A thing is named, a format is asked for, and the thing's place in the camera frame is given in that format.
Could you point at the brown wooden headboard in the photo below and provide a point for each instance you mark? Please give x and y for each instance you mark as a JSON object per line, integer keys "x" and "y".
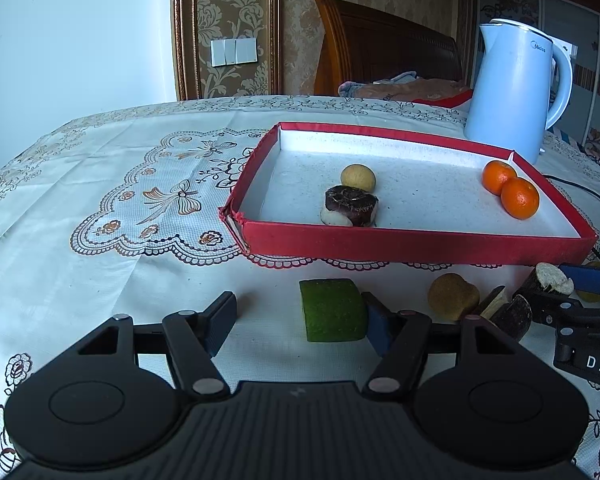
{"x": 380, "y": 40}

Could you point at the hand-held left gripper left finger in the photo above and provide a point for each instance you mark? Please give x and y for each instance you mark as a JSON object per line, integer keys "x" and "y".
{"x": 221, "y": 325}

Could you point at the round-cut dark sugarcane piece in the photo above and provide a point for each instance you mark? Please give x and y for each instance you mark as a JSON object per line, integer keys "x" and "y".
{"x": 550, "y": 277}

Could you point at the white wall light switch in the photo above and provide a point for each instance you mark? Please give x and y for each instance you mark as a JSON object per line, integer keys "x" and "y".
{"x": 234, "y": 51}

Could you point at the white floral lace tablecloth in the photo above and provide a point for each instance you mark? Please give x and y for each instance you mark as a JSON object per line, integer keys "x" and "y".
{"x": 80, "y": 285}

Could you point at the orange tangerine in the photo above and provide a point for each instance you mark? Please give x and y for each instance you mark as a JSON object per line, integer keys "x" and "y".
{"x": 497, "y": 176}
{"x": 520, "y": 199}

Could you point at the folded cloth bundle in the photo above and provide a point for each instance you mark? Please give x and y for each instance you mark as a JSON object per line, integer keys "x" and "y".
{"x": 410, "y": 89}

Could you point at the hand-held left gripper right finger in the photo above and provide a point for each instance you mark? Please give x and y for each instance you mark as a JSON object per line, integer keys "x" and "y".
{"x": 380, "y": 332}

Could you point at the gold wall moulding frame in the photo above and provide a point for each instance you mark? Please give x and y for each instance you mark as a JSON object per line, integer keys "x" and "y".
{"x": 185, "y": 30}

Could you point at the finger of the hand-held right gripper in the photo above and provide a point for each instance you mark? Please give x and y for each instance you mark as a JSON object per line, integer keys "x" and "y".
{"x": 555, "y": 307}
{"x": 590, "y": 277}

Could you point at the red shallow cardboard box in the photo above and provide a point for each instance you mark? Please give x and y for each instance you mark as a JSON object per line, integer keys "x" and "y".
{"x": 430, "y": 205}

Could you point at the grey blue cloth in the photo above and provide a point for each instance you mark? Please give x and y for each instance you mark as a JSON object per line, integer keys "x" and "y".
{"x": 400, "y": 78}

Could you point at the sliding door wardrobe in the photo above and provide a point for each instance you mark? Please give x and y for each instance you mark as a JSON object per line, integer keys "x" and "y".
{"x": 595, "y": 35}

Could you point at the green gourd chunk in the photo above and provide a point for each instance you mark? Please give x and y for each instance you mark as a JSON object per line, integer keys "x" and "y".
{"x": 332, "y": 312}

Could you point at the light blue electric kettle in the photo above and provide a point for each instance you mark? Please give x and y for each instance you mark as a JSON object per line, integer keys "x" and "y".
{"x": 515, "y": 90}

